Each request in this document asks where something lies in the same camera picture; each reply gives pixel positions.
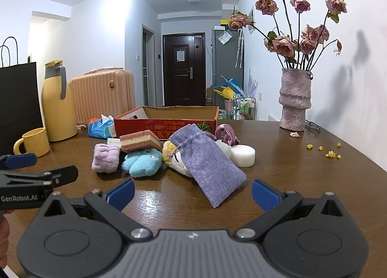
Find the purple fluffy towel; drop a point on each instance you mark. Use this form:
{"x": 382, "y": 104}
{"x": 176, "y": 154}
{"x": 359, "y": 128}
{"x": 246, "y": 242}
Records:
{"x": 105, "y": 158}

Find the pink ribbed suitcase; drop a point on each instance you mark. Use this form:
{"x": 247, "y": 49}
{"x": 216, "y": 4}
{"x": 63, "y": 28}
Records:
{"x": 102, "y": 96}

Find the orange fruit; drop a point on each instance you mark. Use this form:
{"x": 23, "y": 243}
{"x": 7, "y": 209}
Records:
{"x": 92, "y": 120}

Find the dried pink roses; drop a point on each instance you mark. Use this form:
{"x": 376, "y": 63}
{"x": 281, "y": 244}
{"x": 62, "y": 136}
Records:
{"x": 284, "y": 46}

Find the clear plastic bag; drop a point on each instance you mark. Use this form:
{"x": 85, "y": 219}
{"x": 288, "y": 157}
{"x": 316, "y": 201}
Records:
{"x": 225, "y": 37}

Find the black eyeglasses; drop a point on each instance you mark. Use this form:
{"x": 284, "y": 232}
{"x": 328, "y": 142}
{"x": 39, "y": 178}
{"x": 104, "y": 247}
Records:
{"x": 313, "y": 125}

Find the yellow mug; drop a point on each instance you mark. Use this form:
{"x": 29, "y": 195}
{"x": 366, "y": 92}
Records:
{"x": 34, "y": 143}

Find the pink bucket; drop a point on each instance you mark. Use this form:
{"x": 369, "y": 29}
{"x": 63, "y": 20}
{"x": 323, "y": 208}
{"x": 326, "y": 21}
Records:
{"x": 229, "y": 104}

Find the red cardboard box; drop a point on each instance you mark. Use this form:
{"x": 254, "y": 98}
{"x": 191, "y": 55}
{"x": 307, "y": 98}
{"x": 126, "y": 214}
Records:
{"x": 136, "y": 128}

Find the blue pocket tissue pack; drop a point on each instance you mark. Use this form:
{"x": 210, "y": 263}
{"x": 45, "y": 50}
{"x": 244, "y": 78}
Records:
{"x": 113, "y": 141}

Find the white folded umbrella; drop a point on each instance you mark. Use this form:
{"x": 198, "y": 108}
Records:
{"x": 239, "y": 48}

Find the dark brown entry door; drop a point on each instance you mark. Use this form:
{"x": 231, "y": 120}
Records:
{"x": 184, "y": 84}

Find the blue plush toy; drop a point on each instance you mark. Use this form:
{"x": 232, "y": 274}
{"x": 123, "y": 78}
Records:
{"x": 142, "y": 163}

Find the black paper bag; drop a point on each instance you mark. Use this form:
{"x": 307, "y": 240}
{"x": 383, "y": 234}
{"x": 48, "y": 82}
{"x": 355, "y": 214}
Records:
{"x": 18, "y": 99}

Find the yellow white plush toy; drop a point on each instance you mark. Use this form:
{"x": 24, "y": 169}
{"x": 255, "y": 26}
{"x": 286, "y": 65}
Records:
{"x": 181, "y": 169}

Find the blue soft tissue pack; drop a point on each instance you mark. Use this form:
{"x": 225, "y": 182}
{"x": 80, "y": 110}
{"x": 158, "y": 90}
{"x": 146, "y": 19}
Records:
{"x": 101, "y": 128}

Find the person's left hand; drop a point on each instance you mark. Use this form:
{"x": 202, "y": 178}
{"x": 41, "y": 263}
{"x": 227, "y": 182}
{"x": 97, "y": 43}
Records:
{"x": 3, "y": 229}

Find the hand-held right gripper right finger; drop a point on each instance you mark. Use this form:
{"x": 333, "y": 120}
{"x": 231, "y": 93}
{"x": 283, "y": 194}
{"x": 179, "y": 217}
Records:
{"x": 266, "y": 194}

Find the purple wall decal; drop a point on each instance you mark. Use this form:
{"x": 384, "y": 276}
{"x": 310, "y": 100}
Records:
{"x": 252, "y": 82}

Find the small wrapped snack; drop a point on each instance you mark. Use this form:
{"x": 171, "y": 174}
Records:
{"x": 81, "y": 127}

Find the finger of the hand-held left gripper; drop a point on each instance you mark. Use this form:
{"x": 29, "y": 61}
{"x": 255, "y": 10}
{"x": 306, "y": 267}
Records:
{"x": 21, "y": 160}
{"x": 63, "y": 173}

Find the storage cart with bottles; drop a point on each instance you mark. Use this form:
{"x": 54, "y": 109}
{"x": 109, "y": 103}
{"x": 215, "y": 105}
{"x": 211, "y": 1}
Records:
{"x": 243, "y": 107}

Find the brown cardboard carton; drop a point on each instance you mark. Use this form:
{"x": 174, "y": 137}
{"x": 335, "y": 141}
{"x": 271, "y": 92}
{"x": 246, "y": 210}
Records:
{"x": 209, "y": 91}

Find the white foam sponge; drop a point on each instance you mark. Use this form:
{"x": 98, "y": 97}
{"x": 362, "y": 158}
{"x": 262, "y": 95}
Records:
{"x": 243, "y": 155}

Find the pile of blue yellow bags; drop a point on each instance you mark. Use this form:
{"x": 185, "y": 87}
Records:
{"x": 228, "y": 88}

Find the pink satin ribbon bow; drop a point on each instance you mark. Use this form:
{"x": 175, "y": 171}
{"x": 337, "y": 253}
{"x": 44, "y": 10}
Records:
{"x": 225, "y": 132}

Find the layered pink brown sponge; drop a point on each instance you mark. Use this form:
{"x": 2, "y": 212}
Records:
{"x": 139, "y": 141}

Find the grey interior doorway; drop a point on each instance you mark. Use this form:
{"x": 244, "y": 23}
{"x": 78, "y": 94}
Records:
{"x": 146, "y": 66}

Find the grey refrigerator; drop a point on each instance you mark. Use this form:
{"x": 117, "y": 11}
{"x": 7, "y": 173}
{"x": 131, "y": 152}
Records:
{"x": 226, "y": 66}

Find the yellow thermos jug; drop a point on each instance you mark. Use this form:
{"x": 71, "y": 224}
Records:
{"x": 56, "y": 108}

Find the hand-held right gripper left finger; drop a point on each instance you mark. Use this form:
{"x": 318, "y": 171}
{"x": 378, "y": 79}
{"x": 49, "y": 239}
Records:
{"x": 121, "y": 194}

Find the fallen rose petal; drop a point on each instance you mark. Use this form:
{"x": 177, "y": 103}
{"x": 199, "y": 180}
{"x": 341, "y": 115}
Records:
{"x": 294, "y": 134}

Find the wall picture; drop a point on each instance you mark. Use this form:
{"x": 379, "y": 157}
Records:
{"x": 251, "y": 20}

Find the white paper notice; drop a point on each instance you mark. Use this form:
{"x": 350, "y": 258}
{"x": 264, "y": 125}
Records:
{"x": 180, "y": 55}

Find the pink textured vase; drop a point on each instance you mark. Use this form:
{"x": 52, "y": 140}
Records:
{"x": 294, "y": 99}

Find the yellow box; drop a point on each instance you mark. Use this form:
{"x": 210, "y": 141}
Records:
{"x": 225, "y": 22}

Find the scattered yellow flower bits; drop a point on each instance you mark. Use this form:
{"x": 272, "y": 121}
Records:
{"x": 330, "y": 154}

